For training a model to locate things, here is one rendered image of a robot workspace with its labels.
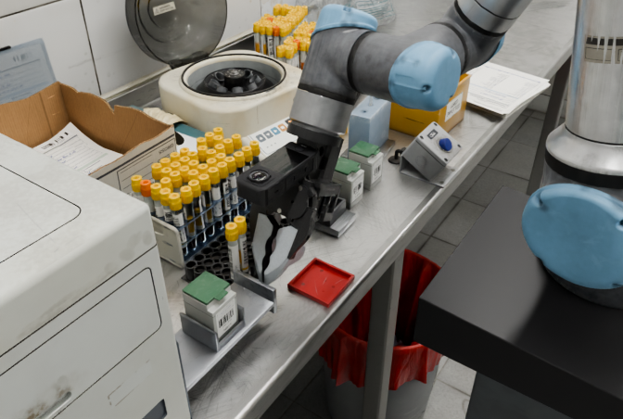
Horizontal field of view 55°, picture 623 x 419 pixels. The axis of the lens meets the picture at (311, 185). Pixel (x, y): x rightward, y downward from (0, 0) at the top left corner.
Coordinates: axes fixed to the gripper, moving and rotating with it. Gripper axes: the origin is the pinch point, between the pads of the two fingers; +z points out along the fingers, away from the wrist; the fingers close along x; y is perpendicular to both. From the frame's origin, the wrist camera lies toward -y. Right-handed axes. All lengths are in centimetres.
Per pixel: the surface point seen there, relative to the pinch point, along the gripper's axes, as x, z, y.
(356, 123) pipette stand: 8.3, -21.4, 30.2
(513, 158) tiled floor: 19, -22, 223
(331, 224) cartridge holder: 1.0, -5.9, 17.1
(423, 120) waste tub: 2, -25, 45
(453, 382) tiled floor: -9, 44, 108
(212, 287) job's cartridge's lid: -0.5, -0.2, -11.1
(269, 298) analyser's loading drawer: -2.7, 1.6, -1.8
